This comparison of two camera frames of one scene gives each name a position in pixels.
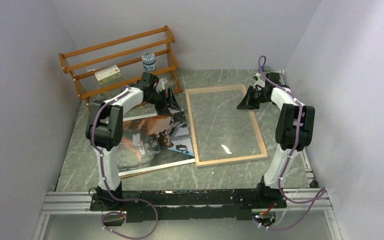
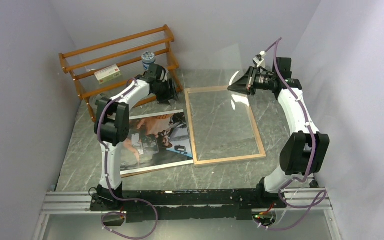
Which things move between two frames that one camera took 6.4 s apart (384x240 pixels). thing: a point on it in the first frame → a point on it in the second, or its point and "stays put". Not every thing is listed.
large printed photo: x=154 y=141 stays put
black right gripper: x=247 y=103 → x=246 y=84
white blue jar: x=149 y=61 stays put
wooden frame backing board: x=136 y=172 stays put
